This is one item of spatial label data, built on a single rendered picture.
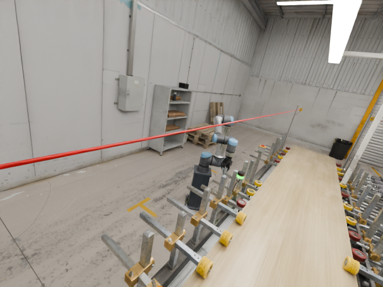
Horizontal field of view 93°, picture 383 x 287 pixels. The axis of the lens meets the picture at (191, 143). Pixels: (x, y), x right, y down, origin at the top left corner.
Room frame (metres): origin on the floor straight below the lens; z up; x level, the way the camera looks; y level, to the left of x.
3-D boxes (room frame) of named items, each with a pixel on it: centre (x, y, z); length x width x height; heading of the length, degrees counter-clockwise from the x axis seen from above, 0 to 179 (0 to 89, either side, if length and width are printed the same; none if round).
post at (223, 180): (1.24, -0.30, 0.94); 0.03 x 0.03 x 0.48; 57
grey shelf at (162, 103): (4.38, 0.62, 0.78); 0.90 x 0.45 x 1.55; 150
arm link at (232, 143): (1.71, -0.39, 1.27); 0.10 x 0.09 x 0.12; 179
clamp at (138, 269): (0.59, 0.12, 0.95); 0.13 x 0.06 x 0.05; 147
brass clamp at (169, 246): (0.80, -0.02, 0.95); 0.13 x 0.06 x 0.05; 147
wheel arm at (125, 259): (0.63, 0.21, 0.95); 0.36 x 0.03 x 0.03; 57
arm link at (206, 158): (2.40, -0.25, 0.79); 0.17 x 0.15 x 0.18; 89
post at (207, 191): (1.03, -0.16, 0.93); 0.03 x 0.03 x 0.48; 57
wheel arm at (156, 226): (0.80, 0.02, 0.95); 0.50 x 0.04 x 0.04; 57
